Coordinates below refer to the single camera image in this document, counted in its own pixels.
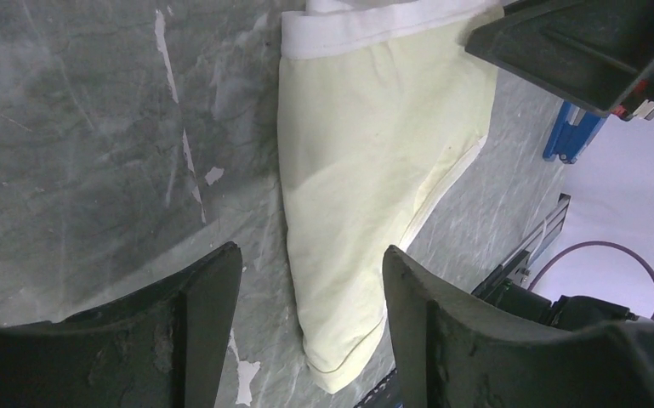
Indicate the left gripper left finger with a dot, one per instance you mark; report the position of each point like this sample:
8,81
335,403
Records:
163,345

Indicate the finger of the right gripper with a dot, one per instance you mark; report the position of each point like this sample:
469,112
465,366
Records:
597,55

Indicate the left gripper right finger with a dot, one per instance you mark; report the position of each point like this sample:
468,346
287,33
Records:
454,350

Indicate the cream yellow cloth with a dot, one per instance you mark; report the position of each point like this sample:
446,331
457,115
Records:
380,111

